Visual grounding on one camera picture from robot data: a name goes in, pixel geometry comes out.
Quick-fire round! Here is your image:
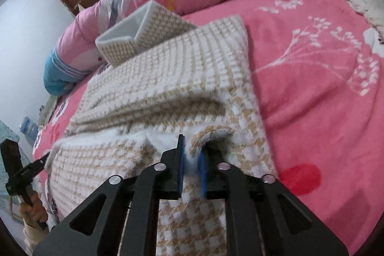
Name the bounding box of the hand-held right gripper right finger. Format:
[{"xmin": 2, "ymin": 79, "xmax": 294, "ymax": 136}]
[{"xmin": 198, "ymin": 146, "xmax": 350, "ymax": 256}]

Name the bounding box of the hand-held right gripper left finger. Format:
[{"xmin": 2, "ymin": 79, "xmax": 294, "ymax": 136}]
[{"xmin": 33, "ymin": 134, "xmax": 187, "ymax": 256}]

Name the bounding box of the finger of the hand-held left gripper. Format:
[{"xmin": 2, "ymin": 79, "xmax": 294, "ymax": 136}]
[{"xmin": 18, "ymin": 151, "xmax": 51, "ymax": 182}]

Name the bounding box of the beige white houndstooth coat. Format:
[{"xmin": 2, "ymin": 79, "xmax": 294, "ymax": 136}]
[{"xmin": 45, "ymin": 0, "xmax": 278, "ymax": 256}]

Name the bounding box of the person's left forearm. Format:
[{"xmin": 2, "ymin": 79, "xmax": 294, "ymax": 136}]
[{"xmin": 23, "ymin": 220, "xmax": 51, "ymax": 255}]

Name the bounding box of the person's left hand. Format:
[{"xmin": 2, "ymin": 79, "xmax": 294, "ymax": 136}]
[{"xmin": 19, "ymin": 192, "xmax": 49, "ymax": 224}]

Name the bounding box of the light blue container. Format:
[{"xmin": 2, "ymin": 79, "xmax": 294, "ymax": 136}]
[{"xmin": 20, "ymin": 116, "xmax": 39, "ymax": 143}]

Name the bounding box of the grey green patterned mat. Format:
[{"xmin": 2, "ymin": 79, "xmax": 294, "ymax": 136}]
[{"xmin": 38, "ymin": 95, "xmax": 60, "ymax": 126}]

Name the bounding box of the pink floral bed sheet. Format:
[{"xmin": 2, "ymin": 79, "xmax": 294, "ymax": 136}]
[{"xmin": 31, "ymin": 0, "xmax": 384, "ymax": 256}]

